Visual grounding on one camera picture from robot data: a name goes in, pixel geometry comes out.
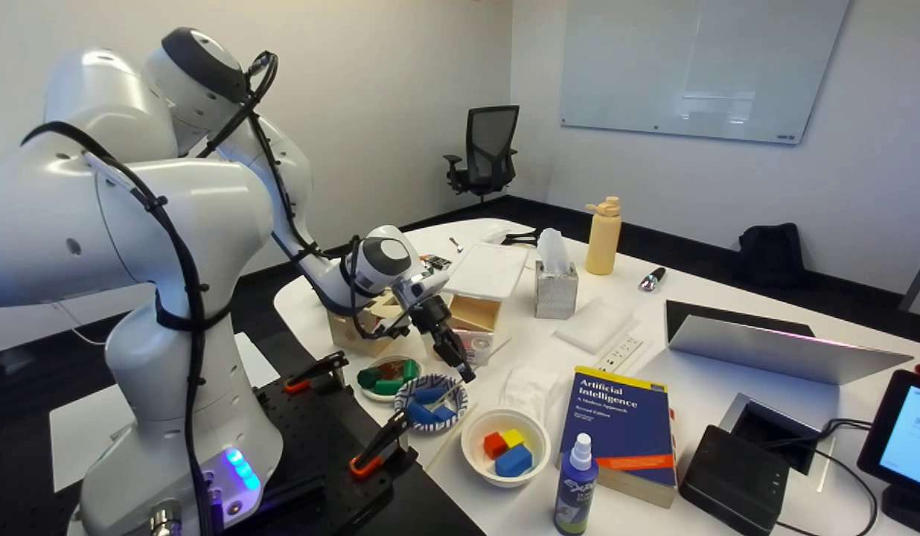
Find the clear plastic container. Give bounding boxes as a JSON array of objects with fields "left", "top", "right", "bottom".
[{"left": 455, "top": 322, "right": 512, "bottom": 366}]

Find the white plastic bowl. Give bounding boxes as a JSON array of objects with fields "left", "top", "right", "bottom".
[{"left": 458, "top": 404, "right": 554, "bottom": 492}]

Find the white folded cloth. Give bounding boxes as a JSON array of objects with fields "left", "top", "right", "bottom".
[{"left": 554, "top": 296, "right": 641, "bottom": 357}]

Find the black box device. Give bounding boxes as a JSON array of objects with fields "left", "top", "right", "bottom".
[{"left": 677, "top": 422, "right": 792, "bottom": 536}]

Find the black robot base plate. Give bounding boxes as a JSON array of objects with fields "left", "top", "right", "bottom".
[{"left": 217, "top": 369, "right": 485, "bottom": 536}]

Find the grey laptop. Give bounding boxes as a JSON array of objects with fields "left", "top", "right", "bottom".
[{"left": 634, "top": 297, "right": 917, "bottom": 410}]

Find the blue toy block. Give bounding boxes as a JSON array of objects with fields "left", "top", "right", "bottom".
[{"left": 496, "top": 443, "right": 536, "bottom": 479}]

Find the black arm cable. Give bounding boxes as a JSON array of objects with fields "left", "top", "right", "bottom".
[{"left": 19, "top": 47, "right": 327, "bottom": 536}]

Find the wall whiteboard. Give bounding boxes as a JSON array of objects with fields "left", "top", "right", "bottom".
[{"left": 560, "top": 0, "right": 859, "bottom": 150}]

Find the small open wooden box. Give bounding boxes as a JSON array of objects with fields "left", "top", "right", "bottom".
[{"left": 448, "top": 293, "right": 507, "bottom": 336}]

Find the green bowl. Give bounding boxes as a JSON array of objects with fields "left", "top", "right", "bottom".
[{"left": 354, "top": 355, "right": 427, "bottom": 404}]

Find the small black marker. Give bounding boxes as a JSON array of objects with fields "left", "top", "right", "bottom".
[{"left": 634, "top": 261, "right": 670, "bottom": 296}]

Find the blue paperback book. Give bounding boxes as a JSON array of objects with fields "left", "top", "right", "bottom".
[{"left": 558, "top": 364, "right": 680, "bottom": 513}]

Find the wooden shape sorter box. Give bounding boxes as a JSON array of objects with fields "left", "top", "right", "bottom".
[{"left": 327, "top": 293, "right": 414, "bottom": 357}]

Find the yellow squeeze bottle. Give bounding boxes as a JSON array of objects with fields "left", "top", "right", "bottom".
[{"left": 585, "top": 194, "right": 630, "bottom": 281}]

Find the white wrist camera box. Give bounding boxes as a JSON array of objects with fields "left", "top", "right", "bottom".
[{"left": 394, "top": 266, "right": 452, "bottom": 305}]

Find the black mesh office chair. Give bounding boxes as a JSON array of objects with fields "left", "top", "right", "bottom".
[{"left": 441, "top": 102, "right": 525, "bottom": 206}]

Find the black orange clamp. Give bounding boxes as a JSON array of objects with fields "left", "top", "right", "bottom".
[
  {"left": 280, "top": 349, "right": 351, "bottom": 398},
  {"left": 347, "top": 404, "right": 420, "bottom": 486}
]

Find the blue white patterned bowl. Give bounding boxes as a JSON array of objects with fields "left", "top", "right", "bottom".
[{"left": 394, "top": 373, "right": 472, "bottom": 439}]

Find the black tablet on stand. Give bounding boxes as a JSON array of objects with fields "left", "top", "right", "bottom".
[{"left": 854, "top": 366, "right": 920, "bottom": 536}]

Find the grey tissue box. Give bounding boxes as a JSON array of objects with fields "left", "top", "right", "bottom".
[{"left": 531, "top": 227, "right": 585, "bottom": 322}]

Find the table cable port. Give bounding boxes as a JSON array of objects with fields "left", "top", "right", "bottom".
[{"left": 722, "top": 392, "right": 841, "bottom": 477}]

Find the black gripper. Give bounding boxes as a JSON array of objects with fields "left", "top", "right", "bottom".
[{"left": 409, "top": 293, "right": 481, "bottom": 386}]

